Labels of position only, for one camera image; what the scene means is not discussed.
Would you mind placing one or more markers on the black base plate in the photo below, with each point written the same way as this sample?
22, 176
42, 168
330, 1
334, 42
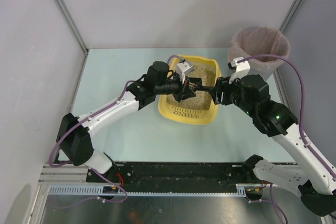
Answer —
193, 178

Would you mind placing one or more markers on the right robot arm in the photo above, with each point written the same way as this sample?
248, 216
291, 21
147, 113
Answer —
315, 186

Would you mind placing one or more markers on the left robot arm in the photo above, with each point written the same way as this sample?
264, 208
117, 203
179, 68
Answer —
76, 132

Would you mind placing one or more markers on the grey trash bin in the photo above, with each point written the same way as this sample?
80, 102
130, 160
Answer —
262, 72

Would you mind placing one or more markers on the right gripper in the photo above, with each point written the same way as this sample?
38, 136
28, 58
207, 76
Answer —
219, 93

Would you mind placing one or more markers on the black litter scoop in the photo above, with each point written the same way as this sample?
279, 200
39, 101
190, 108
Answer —
203, 87

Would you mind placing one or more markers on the yellow litter box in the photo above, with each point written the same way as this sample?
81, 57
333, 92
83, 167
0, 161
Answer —
188, 116

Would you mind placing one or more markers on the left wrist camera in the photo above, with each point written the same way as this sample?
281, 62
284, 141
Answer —
183, 69

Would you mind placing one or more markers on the beige cat litter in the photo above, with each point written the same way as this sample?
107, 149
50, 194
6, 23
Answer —
203, 100

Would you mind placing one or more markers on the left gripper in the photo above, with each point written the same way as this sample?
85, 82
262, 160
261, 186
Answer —
182, 91

